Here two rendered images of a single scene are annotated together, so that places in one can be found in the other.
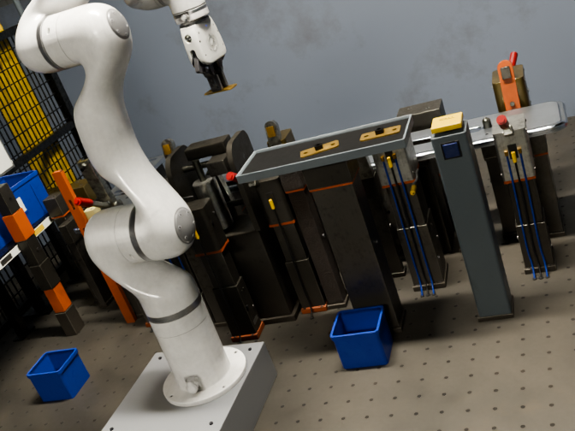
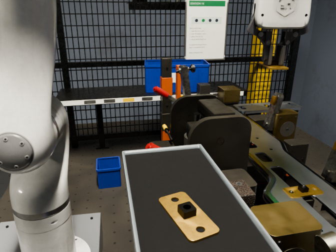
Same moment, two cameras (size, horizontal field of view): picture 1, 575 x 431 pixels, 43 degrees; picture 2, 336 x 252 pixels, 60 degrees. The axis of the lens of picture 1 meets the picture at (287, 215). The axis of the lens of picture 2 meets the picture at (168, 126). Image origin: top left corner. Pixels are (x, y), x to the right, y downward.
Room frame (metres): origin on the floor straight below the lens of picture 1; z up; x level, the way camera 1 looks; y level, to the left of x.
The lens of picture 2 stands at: (1.29, -0.33, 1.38)
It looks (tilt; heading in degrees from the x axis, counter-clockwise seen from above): 21 degrees down; 55
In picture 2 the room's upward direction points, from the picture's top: straight up
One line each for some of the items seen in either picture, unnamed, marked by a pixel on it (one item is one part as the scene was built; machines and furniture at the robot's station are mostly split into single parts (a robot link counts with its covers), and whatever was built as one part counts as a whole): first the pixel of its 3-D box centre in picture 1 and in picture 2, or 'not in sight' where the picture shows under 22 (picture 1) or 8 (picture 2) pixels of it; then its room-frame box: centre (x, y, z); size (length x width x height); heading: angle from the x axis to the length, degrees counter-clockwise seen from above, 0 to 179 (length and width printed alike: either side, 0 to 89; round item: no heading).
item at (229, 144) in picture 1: (239, 232); (202, 197); (1.72, 0.13, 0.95); 0.18 x 0.13 x 0.49; 67
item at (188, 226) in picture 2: (318, 147); (186, 211); (1.47, -0.11, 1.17); 0.08 x 0.04 x 0.01; 81
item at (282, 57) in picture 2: (220, 73); (286, 48); (1.84, 0.03, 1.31); 0.03 x 0.03 x 0.07; 55
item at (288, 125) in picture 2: not in sight; (280, 154); (2.23, 0.25, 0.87); 0.12 x 0.07 x 0.35; 157
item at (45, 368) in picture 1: (59, 374); (109, 172); (1.71, 0.71, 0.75); 0.11 x 0.10 x 0.09; 67
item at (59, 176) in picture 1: (96, 250); (177, 127); (1.95, 0.54, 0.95); 0.03 x 0.01 x 0.50; 67
